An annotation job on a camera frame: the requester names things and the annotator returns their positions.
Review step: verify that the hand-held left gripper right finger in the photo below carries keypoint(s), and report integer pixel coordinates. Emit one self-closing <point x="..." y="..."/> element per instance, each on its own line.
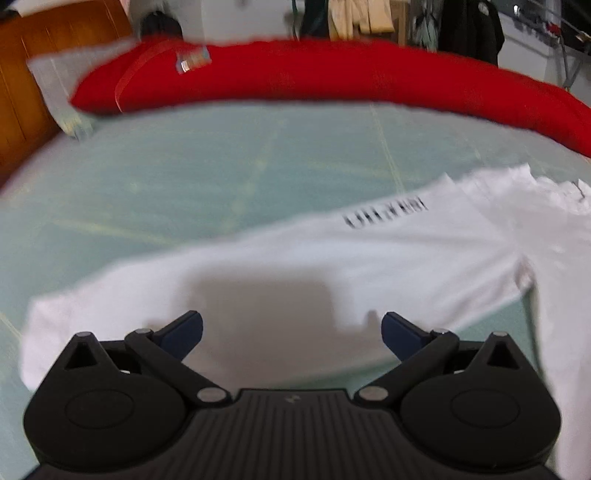
<point x="401" y="334"/>

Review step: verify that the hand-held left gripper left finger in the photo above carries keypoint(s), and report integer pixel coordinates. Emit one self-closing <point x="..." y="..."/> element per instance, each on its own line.
<point x="182" y="332"/>

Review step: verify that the white printed t-shirt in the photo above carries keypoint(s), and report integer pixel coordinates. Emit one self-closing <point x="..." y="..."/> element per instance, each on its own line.
<point x="323" y="258"/>

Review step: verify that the cream hanging clothes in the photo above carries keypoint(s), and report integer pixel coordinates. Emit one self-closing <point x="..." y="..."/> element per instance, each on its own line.
<point x="362" y="16"/>

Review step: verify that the red quilt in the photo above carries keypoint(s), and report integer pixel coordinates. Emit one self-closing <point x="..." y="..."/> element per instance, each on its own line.
<point x="323" y="74"/>

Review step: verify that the grey checked pillow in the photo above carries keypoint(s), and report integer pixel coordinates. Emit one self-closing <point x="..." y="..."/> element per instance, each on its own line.
<point x="60" y="87"/>

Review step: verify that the black backpack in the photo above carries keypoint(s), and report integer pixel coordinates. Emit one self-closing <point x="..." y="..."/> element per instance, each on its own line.
<point x="159" y="25"/>

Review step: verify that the teal hanging garment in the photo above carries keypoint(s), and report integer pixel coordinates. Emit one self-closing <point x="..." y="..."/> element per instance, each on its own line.
<point x="425" y="27"/>

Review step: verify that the cardboard box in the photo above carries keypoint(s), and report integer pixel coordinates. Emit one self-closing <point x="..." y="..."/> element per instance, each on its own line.
<point x="400" y="23"/>

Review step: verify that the black jacket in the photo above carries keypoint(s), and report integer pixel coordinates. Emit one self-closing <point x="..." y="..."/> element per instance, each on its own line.
<point x="471" y="30"/>

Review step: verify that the wooden headboard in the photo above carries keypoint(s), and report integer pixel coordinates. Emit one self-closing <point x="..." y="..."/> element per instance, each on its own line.
<point x="27" y="60"/>

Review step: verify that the green bag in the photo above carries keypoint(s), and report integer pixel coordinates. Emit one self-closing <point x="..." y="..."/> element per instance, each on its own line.
<point x="311" y="18"/>

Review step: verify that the metal drying rack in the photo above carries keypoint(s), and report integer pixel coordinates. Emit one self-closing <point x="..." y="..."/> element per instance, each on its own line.
<point x="558" y="41"/>

